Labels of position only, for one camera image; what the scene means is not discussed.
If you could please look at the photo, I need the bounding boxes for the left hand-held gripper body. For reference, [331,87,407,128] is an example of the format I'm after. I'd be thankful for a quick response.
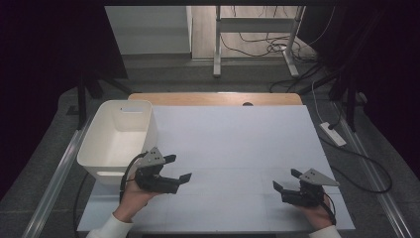
[134,146,181,195]

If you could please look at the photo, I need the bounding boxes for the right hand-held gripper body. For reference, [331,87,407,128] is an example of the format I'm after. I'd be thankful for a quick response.
[281,168,341,209]

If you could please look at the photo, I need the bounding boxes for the white plastic bin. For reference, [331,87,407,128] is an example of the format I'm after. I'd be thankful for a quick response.
[76,99,158,186]

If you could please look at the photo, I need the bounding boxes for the person's right hand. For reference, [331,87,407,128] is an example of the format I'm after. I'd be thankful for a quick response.
[295,194,337,231]

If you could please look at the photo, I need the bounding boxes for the person's left hand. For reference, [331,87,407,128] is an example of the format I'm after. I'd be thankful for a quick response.
[113,179,160,223]

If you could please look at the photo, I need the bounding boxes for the white power strip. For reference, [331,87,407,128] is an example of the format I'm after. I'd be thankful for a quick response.
[319,121,348,148]

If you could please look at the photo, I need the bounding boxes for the black metal stand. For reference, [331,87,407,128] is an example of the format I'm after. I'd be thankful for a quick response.
[330,72,360,133]

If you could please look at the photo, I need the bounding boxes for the black tripod stand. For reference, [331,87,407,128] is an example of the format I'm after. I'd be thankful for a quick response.
[67,70,133,130]

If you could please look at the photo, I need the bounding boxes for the white cabinet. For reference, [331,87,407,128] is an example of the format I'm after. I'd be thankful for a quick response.
[104,5,193,56]

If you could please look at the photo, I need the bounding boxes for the black curtain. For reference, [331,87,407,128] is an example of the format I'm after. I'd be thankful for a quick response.
[0,0,128,199]
[296,0,420,179]

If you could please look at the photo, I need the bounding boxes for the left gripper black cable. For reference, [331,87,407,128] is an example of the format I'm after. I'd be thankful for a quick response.
[119,152,150,202]

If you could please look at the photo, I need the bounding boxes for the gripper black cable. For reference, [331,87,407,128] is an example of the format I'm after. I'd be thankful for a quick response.
[323,192,338,226]
[119,152,150,202]

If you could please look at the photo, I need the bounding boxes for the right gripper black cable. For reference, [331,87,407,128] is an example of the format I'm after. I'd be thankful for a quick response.
[323,192,338,226]

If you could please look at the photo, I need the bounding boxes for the aluminium rail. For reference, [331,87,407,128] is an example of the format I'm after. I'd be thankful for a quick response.
[331,100,414,238]
[21,115,97,238]

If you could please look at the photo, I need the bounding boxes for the thin white cable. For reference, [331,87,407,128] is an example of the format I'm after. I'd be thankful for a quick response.
[310,78,326,123]

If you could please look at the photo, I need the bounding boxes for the black looped floor cable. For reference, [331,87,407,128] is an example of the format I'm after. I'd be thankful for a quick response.
[318,135,393,194]

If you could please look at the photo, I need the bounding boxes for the thin black cable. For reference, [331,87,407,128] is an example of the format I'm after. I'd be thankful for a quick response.
[72,172,90,238]

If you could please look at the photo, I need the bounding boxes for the thick black floor cables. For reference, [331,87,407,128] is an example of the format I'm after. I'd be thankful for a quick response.
[268,62,335,94]

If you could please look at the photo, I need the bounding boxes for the white metal desk frame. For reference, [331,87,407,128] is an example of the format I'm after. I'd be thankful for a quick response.
[212,5,306,78]

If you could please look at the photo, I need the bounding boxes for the tangled black floor cables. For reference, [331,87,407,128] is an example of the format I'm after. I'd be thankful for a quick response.
[220,5,336,62]

